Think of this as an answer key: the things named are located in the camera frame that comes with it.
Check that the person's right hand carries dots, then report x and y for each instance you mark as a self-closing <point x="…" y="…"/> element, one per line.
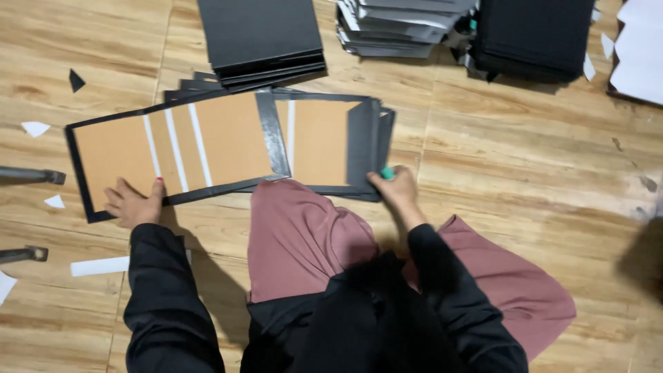
<point x="400" y="192"/>

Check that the person's left hand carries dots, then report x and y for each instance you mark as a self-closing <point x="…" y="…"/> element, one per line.
<point x="135" y="210"/>

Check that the person's right fingers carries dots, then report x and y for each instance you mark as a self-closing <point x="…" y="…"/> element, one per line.
<point x="378" y="180"/>

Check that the small teal smoothing tool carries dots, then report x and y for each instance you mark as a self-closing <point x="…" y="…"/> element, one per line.
<point x="387" y="173"/>

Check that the cardboard cover with white strips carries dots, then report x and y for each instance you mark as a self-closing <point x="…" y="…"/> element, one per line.
<point x="228" y="137"/>

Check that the pile of black bordered covers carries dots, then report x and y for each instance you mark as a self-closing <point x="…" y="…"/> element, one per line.
<point x="387" y="132"/>

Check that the cardboard cover with black border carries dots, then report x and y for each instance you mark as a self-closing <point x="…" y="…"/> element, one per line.
<point x="324" y="142"/>

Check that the person's pink trousers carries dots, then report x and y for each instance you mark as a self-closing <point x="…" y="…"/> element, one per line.
<point x="300" y="238"/>

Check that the person's black top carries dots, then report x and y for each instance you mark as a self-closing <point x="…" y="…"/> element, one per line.
<point x="352" y="331"/>

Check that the stack of grey folded covers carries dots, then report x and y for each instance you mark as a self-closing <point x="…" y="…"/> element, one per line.
<point x="399" y="26"/>

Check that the stack of black boards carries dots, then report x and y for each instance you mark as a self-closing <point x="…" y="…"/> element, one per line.
<point x="259" y="31"/>

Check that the stack of black sheets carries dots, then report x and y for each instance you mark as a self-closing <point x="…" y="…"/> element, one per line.
<point x="533" y="36"/>

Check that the white paper scrap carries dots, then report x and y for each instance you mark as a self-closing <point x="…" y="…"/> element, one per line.
<point x="35" y="128"/>
<point x="607" y="45"/>
<point x="56" y="202"/>
<point x="5" y="287"/>
<point x="589" y="68"/>

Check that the pile of white sheets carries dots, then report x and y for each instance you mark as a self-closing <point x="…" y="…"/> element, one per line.
<point x="639" y="52"/>

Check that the white paper strip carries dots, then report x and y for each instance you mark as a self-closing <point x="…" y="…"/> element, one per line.
<point x="98" y="266"/>

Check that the black triangular paper scrap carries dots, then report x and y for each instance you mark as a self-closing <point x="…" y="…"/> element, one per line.
<point x="75" y="81"/>

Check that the metal furniture leg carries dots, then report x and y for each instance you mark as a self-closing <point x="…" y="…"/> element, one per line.
<point x="23" y="254"/>
<point x="31" y="175"/>

